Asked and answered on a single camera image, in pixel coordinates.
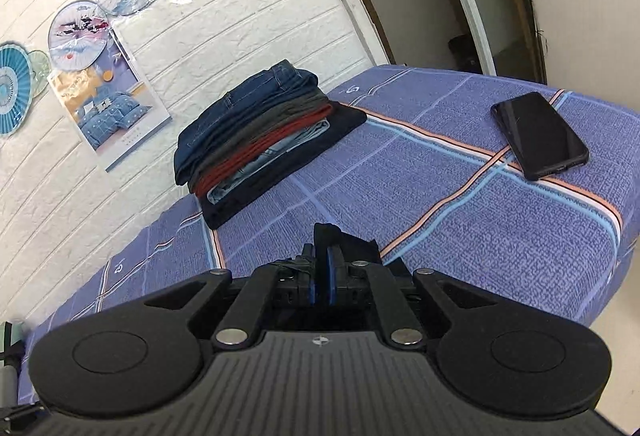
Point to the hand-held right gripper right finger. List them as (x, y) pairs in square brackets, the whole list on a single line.
[(331, 288)]

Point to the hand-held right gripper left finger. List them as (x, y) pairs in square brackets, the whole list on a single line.
[(312, 291)]

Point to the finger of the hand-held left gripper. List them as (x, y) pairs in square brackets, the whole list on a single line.
[(20, 412)]

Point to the blue plaid bed sheet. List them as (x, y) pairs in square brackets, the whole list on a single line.
[(425, 216)]

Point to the folded light blue garment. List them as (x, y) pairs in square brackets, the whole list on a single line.
[(265, 170)]

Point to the folded red garment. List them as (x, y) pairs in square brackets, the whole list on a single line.
[(260, 148)]

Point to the folded navy garment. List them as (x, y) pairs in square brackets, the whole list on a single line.
[(340, 123)]

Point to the folded grey garment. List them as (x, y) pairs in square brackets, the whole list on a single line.
[(285, 113)]

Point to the folded dark blue jeans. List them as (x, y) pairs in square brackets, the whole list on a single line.
[(240, 115)]

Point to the black smartphone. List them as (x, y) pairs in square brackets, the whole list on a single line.
[(540, 135)]

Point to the dark bin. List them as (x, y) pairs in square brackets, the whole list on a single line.
[(464, 51)]

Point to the blue pleated paper fan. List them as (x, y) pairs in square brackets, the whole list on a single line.
[(10, 88)]

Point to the pale green round fan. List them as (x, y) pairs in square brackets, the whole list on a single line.
[(41, 70)]

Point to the round fan with red print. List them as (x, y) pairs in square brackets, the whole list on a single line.
[(79, 33)]

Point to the wall poster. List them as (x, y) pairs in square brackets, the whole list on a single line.
[(115, 115)]

